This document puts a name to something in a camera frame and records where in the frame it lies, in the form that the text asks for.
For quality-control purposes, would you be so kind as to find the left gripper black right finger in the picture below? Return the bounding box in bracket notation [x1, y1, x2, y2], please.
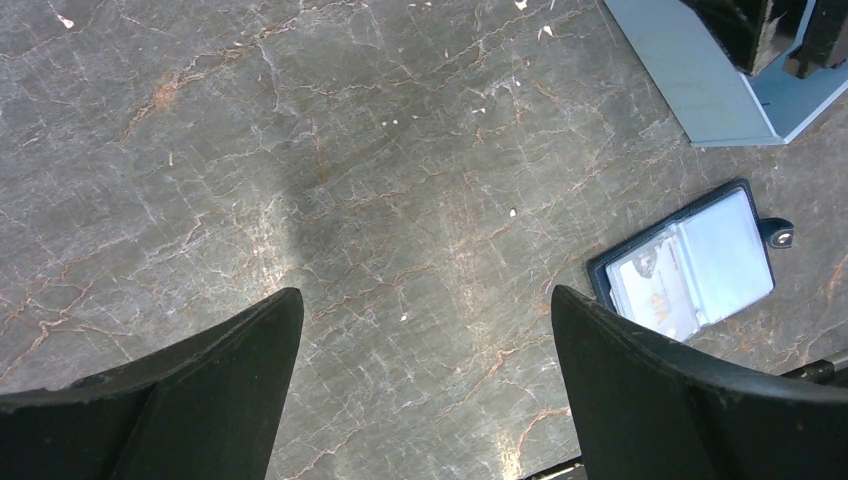
[551, 285, 847, 479]

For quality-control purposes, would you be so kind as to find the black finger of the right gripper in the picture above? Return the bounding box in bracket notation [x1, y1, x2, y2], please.
[683, 0, 807, 76]
[783, 0, 847, 79]

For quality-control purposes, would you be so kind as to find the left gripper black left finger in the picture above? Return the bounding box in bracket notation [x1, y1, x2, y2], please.
[1, 288, 304, 479]

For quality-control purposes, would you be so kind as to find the blue purple three-bin tray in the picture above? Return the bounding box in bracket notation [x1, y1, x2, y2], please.
[606, 1, 847, 147]

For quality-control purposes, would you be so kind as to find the blue card holder wallet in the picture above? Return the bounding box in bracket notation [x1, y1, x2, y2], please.
[587, 179, 795, 333]

